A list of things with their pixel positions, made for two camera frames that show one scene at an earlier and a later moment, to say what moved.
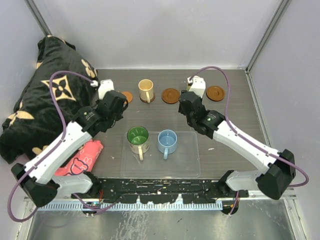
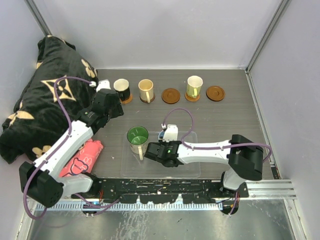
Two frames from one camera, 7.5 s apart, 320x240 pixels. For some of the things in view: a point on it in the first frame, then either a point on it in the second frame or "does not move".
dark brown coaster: [146, 101] does not move
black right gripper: [181, 110] -> [163, 142]
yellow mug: [146, 90] does not move
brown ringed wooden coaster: [170, 95] does not move
